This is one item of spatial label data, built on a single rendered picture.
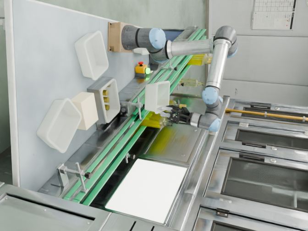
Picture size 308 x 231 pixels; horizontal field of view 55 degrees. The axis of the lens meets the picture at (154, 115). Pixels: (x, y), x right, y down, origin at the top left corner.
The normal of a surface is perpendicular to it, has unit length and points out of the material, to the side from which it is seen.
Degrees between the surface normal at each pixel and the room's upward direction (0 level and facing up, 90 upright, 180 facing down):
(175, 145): 90
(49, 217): 90
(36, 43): 0
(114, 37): 90
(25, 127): 0
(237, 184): 90
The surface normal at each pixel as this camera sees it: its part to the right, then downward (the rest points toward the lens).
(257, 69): -0.36, 0.50
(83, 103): 0.93, 0.12
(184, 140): -0.09, -0.85
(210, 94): -0.32, -0.32
